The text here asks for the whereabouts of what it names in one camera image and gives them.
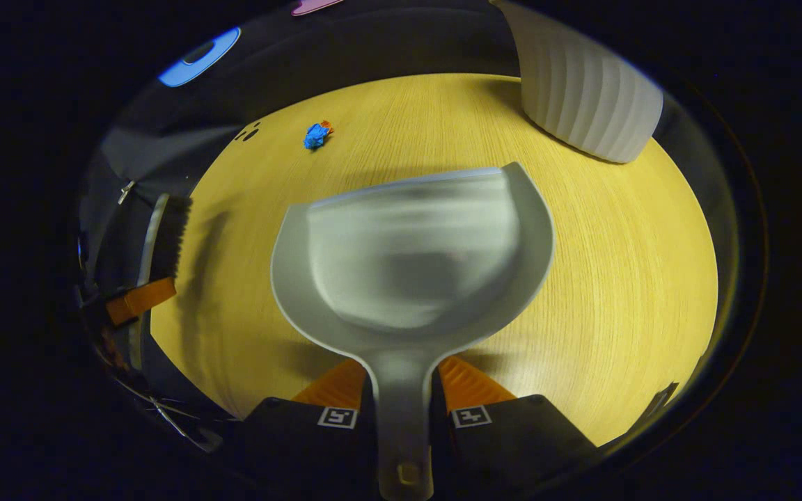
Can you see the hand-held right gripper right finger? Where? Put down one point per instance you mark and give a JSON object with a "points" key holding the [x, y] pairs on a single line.
{"points": [[443, 438]]}

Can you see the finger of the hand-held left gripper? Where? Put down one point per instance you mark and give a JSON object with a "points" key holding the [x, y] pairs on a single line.
{"points": [[140, 300]]}

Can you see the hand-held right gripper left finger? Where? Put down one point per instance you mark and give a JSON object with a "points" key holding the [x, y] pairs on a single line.
{"points": [[366, 431]]}

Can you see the small white broom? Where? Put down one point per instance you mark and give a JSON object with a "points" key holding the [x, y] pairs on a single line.
{"points": [[171, 236]]}

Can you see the grey dustpan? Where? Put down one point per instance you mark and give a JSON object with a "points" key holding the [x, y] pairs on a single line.
{"points": [[408, 264]]}

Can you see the blue paper trash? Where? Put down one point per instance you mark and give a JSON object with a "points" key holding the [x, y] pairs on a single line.
{"points": [[315, 136]]}

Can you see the white ribbed garbage bin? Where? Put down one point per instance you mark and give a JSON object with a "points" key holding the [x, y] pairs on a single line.
{"points": [[582, 90]]}

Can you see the wooden desktop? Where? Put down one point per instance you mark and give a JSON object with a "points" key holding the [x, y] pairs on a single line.
{"points": [[617, 278]]}

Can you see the silver metal clip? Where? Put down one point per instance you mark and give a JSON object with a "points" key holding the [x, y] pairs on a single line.
{"points": [[126, 192]]}

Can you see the silver metal rod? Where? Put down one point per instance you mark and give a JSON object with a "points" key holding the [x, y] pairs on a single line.
{"points": [[182, 426]]}

